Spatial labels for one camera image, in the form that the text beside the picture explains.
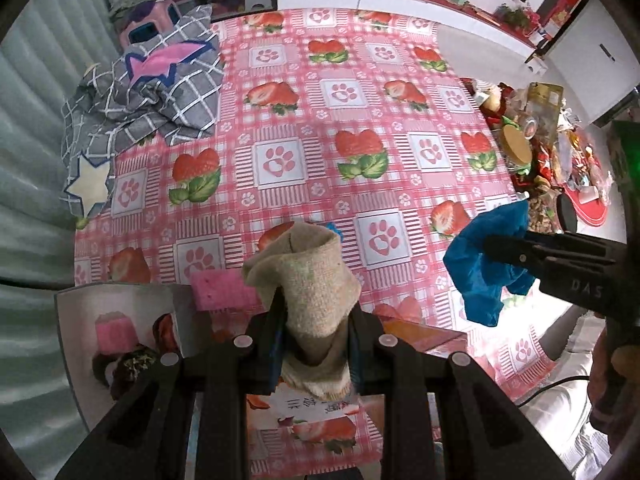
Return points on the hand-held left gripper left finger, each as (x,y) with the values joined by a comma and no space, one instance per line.
(265,350)

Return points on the person's right hand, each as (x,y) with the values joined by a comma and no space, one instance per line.
(625,360)

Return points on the low white cabinet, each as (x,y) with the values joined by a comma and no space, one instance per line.
(380,0)

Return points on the pink strawberry checked tablecloth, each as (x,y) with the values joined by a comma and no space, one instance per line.
(325,125)

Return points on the grey checked blanket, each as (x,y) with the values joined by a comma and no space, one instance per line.
(160,95)

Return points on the pink fuzzy cloth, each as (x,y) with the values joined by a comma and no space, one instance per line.
(220,290)

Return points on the fruit printed carton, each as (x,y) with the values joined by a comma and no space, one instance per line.
(310,430)

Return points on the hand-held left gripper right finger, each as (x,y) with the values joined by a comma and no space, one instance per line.
(370,360)

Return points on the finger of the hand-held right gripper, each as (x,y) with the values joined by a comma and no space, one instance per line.
(566,212)
(540,252)

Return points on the beige knitted sock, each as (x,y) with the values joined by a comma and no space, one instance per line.
(305,285)

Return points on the pink plastic stool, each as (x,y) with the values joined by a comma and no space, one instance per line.
(145,30)

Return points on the white box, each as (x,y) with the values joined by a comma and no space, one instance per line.
(85,310)

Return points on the red green plant decoration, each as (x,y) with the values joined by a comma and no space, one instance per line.
(515,15)

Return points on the jar with wooden lid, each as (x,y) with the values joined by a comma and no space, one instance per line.
(517,147)

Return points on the pile of assorted packets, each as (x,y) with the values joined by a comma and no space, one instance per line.
(575,175)

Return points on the pink sponge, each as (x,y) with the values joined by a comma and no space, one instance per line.
(116,335)

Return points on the brown scrunchie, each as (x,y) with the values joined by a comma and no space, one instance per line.
(106,370)

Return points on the gold foil packet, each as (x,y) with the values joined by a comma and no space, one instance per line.
(545,107)

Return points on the blue cloth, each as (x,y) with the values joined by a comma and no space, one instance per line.
(480,280)

